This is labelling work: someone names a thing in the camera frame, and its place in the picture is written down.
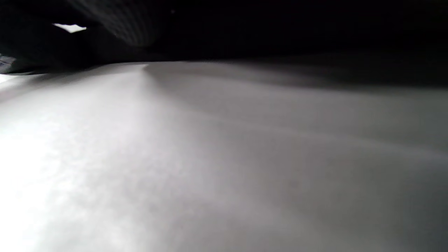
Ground person's right hand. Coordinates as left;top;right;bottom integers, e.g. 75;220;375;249
66;0;165;48

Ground black trousers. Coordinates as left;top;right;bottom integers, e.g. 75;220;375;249
0;0;448;76

